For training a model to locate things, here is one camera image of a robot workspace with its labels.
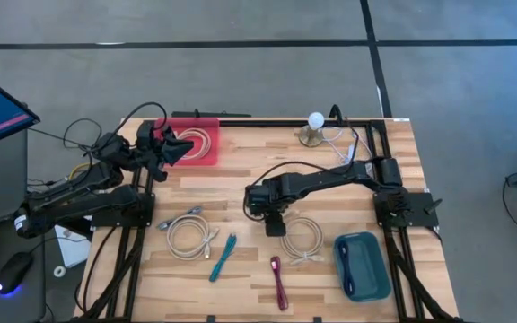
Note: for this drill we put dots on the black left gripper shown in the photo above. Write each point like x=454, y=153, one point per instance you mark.
x=157, y=157

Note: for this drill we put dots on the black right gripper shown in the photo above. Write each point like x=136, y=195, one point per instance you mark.
x=258, y=197

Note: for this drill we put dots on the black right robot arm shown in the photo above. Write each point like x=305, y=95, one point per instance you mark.
x=330, y=179

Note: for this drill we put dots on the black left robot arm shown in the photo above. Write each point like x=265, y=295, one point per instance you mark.
x=83, y=204

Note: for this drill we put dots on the red plastic tray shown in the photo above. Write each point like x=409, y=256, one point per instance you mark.
x=213, y=134

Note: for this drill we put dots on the black bar behind table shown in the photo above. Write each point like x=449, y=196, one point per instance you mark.
x=209, y=114

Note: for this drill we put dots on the brass lamp with white bulb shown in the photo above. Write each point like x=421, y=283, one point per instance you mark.
x=311, y=132

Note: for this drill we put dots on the black hook clamp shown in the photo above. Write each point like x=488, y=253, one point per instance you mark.
x=335, y=112

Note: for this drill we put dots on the teal plastic tray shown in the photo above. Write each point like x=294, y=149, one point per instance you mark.
x=368, y=269

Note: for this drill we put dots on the white paper sheet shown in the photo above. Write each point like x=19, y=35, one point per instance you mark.
x=74, y=251

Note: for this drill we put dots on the white tape roll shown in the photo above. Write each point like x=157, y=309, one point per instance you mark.
x=55, y=272

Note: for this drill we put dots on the grey side desk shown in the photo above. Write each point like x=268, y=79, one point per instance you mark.
x=2, y=179

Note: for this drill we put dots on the black computer mouse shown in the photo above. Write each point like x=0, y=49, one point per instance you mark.
x=12, y=271

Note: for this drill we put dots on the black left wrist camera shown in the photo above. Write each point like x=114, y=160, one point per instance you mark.
x=145, y=134

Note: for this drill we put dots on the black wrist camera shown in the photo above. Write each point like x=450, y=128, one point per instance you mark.
x=145, y=134
x=275, y=226

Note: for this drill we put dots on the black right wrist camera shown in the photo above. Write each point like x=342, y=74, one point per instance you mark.
x=275, y=226

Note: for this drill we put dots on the black aluminium table frame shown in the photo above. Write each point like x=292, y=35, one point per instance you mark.
x=263, y=123

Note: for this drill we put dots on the small black table bracket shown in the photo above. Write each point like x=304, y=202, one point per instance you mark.
x=317, y=320
x=211, y=319

